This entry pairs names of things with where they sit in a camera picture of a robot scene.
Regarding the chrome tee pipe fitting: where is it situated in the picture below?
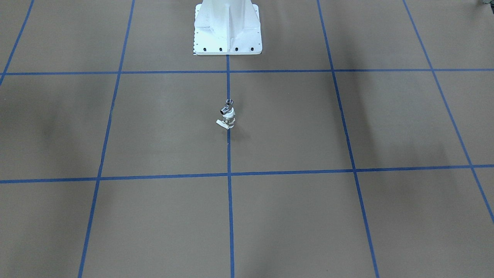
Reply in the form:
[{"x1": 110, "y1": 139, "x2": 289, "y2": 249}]
[{"x1": 220, "y1": 99, "x2": 233, "y2": 115}]

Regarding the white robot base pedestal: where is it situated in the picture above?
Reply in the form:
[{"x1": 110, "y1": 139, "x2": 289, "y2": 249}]
[{"x1": 193, "y1": 0, "x2": 263, "y2": 55}]

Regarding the PPR valve with metal handle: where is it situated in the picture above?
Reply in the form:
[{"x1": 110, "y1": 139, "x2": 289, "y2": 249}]
[{"x1": 216, "y1": 110, "x2": 236, "y2": 130}]

